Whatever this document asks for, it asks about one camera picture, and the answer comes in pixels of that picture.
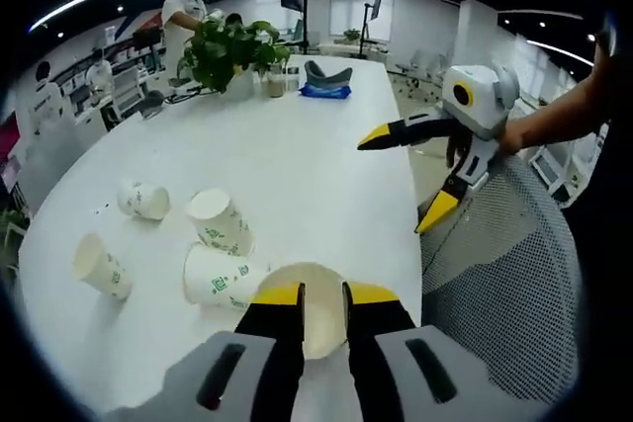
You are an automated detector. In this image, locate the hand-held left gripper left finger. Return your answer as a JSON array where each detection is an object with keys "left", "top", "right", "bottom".
[{"left": 106, "top": 282, "right": 307, "bottom": 422}]

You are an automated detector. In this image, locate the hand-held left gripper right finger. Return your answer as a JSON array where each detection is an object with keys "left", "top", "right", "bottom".
[{"left": 341, "top": 281, "right": 544, "bottom": 422}]

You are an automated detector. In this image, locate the green-printed white paper cup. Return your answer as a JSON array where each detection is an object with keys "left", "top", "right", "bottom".
[
  {"left": 117, "top": 178, "right": 171, "bottom": 220},
  {"left": 183, "top": 242, "right": 273, "bottom": 309},
  {"left": 72, "top": 232, "right": 134, "bottom": 300},
  {"left": 186, "top": 188, "right": 257, "bottom": 258},
  {"left": 256, "top": 262, "right": 347, "bottom": 362}
]

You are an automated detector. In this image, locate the person's right hand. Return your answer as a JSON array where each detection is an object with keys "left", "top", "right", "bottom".
[{"left": 497, "top": 117, "right": 537, "bottom": 157}]

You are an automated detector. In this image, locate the blue wipes packet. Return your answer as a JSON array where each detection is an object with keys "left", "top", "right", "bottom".
[{"left": 298, "top": 84, "right": 354, "bottom": 100}]

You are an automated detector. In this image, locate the grey mesh office chair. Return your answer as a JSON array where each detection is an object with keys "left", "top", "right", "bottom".
[{"left": 418, "top": 150, "right": 584, "bottom": 406}]

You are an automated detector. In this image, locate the person's dark clothing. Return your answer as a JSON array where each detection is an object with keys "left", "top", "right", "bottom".
[{"left": 561, "top": 16, "right": 633, "bottom": 364}]

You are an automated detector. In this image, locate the green potted plant white pot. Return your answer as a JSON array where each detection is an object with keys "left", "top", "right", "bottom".
[{"left": 177, "top": 19, "right": 293, "bottom": 102}]

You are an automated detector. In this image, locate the grey rounded object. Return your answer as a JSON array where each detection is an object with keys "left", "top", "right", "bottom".
[{"left": 140, "top": 90, "right": 167, "bottom": 121}]

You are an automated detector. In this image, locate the white office chair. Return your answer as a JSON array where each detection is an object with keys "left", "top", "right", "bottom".
[{"left": 111, "top": 68, "right": 149, "bottom": 117}]

